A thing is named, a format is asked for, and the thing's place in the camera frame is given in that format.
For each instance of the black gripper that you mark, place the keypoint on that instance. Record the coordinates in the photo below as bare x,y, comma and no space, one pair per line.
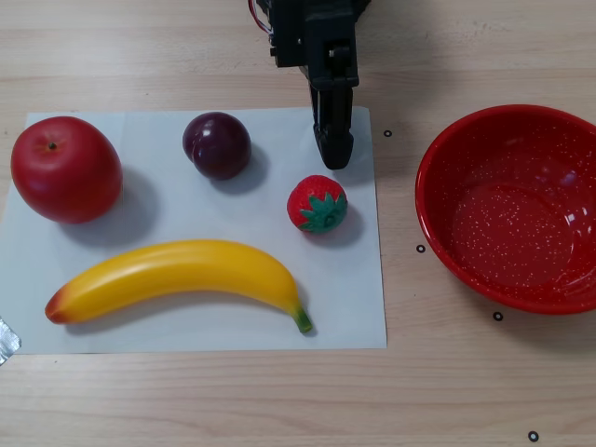
331,100

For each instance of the yellow plastic banana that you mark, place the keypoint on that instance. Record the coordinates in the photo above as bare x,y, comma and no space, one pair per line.
186,270

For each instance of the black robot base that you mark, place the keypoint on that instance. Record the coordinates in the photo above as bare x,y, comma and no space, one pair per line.
362,3

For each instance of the red speckled enamel bowl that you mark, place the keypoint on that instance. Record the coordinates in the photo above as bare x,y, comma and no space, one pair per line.
512,233

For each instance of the red plastic strawberry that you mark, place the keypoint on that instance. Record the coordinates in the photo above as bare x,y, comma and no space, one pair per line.
312,195

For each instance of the dark purple plastic plum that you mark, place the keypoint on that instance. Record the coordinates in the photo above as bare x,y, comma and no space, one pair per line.
219,146

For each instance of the white paper sheet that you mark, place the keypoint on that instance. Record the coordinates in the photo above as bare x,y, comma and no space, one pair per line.
326,288

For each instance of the red plastic apple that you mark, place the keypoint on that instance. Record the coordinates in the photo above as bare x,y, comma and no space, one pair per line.
65,172

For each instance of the silver tape piece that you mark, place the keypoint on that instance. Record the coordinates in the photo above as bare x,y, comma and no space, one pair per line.
7,344

